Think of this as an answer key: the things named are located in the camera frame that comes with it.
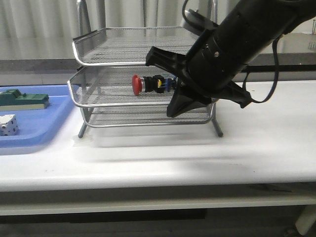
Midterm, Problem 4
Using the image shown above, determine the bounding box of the white table leg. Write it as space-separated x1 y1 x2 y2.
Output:
295 205 316 236

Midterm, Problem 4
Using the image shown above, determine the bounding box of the blue plastic tray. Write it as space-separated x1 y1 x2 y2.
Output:
0 84 74 148

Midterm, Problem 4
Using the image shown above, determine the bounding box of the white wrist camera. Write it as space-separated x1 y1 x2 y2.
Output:
180 9 219 36

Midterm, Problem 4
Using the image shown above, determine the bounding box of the silver mesh tray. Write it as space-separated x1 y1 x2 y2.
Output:
68 65 173 108
80 104 215 128
72 26 198 66

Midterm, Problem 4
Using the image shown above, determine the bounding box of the red emergency stop button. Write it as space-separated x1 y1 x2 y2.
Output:
132 74 178 96

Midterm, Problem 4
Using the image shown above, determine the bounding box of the white contact block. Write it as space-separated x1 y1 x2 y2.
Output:
0 114 19 136

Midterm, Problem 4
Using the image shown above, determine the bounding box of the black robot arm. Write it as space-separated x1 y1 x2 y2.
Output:
146 0 316 117

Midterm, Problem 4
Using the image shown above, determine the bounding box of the black cable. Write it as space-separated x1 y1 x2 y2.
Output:
241 34 284 104

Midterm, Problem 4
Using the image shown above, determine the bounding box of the grey metal rack frame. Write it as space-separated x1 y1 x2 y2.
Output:
68 0 223 137

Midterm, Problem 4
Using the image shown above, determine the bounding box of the green terminal block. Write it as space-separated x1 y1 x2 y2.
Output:
0 89 50 111

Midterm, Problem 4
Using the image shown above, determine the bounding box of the grey stone counter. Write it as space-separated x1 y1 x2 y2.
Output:
0 33 316 72

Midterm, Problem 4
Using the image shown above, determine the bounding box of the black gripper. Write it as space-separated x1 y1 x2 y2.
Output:
146 45 252 118

